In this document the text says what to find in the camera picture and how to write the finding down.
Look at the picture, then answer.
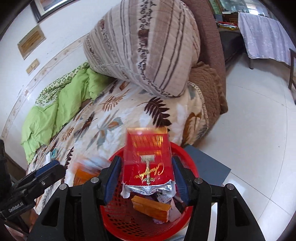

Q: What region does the red plastic mesh basket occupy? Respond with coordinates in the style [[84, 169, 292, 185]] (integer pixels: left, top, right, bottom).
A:
[[100, 141, 193, 240]]

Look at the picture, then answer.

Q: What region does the leaf pattern blanket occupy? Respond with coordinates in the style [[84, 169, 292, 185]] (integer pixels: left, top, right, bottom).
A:
[[27, 81, 209, 186]]

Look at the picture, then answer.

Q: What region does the wall plaque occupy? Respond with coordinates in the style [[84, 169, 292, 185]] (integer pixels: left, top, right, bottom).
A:
[[17, 25, 46, 60]]

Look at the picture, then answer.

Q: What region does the lavender tablecloth table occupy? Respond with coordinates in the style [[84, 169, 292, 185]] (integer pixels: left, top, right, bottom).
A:
[[238, 13, 295, 65]]

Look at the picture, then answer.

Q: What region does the white medicine box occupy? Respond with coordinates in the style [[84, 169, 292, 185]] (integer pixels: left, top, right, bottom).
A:
[[45, 152, 51, 165]]

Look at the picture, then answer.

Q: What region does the striped floral cushion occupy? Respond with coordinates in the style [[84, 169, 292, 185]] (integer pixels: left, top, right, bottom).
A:
[[83, 1, 201, 97]]

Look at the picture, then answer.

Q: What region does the red cigarette pack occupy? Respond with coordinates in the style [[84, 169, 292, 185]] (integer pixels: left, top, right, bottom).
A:
[[121, 127, 176, 198]]

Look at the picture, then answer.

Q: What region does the grey floor mat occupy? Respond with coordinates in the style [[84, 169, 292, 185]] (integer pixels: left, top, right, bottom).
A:
[[184, 145, 231, 186]]

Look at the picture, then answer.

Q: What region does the beige wall switch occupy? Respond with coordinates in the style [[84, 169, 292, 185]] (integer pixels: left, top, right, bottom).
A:
[[26, 59, 40, 75]]

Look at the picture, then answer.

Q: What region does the green quilt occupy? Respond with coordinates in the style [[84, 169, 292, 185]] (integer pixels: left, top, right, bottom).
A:
[[21, 62, 112, 163]]

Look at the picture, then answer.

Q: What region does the orange snack wrapper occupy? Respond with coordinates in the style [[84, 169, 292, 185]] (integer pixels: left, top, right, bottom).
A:
[[71, 157, 111, 186]]

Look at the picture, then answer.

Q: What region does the framed picture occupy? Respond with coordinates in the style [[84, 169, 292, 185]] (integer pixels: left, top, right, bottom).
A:
[[30, 0, 75, 23]]

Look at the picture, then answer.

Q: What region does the teal small packet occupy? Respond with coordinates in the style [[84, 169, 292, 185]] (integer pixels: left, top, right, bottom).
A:
[[50, 148, 58, 161]]

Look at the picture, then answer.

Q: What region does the orange cardboard box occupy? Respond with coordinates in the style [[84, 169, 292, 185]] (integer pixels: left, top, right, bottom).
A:
[[132, 195, 171, 222]]

